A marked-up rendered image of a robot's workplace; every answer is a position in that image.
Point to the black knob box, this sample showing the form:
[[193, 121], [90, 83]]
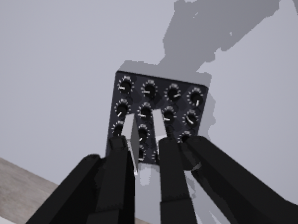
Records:
[[148, 93]]

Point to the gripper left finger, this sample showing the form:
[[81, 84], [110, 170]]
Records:
[[73, 202]]

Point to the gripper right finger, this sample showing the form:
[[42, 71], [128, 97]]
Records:
[[239, 195]]

